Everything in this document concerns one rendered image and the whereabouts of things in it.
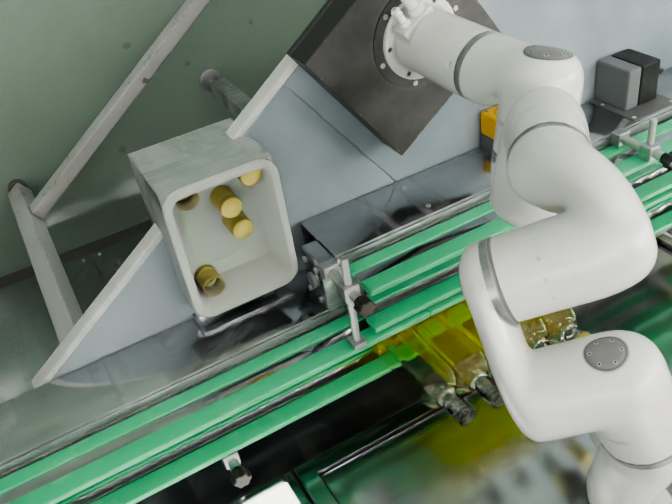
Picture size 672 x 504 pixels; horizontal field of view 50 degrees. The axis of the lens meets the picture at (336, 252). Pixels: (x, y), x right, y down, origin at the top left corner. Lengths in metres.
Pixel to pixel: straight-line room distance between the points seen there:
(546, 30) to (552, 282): 0.79
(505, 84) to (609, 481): 0.46
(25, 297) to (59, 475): 0.77
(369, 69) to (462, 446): 0.60
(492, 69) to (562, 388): 0.42
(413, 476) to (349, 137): 0.54
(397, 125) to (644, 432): 0.64
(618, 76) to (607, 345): 0.86
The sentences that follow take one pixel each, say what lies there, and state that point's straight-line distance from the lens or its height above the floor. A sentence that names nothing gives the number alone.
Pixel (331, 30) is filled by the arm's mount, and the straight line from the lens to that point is 1.05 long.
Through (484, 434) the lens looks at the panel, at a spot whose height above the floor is 1.10.
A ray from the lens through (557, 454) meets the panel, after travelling 1.20.
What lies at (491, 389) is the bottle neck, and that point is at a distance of 1.09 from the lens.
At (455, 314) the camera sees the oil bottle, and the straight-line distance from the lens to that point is 1.19.
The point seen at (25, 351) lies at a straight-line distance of 1.66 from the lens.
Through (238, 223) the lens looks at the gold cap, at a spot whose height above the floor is 0.81.
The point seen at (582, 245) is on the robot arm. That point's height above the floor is 1.34.
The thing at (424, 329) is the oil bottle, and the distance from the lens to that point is 1.16.
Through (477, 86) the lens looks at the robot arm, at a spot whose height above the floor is 1.02.
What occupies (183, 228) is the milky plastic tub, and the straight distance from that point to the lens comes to 1.11.
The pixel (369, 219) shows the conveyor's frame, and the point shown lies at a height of 0.83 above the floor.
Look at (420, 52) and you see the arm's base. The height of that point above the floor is 0.89.
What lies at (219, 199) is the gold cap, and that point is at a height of 0.80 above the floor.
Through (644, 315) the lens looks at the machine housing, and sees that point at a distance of 1.49.
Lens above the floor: 1.70
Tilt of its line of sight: 48 degrees down
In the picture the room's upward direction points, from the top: 134 degrees clockwise
